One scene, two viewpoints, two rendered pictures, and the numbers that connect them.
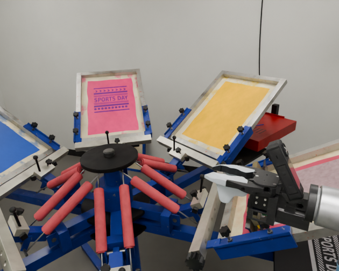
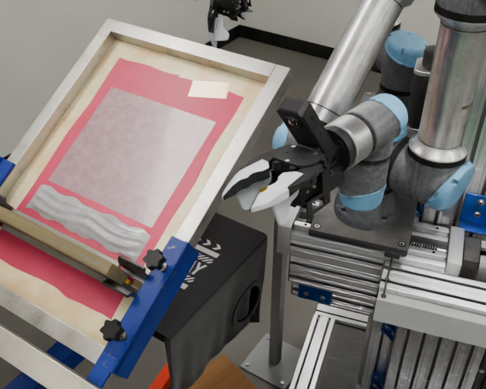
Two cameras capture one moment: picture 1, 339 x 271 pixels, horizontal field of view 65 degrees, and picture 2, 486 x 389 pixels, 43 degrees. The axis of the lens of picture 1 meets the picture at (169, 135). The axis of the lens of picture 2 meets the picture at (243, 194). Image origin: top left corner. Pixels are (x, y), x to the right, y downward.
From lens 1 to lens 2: 0.66 m
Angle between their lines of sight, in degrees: 66
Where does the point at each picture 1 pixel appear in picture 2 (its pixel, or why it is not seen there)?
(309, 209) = (351, 153)
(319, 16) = not seen: outside the picture
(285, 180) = (322, 140)
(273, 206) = (326, 178)
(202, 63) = not seen: outside the picture
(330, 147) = (65, 100)
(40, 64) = not seen: outside the picture
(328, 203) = (359, 135)
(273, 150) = (307, 112)
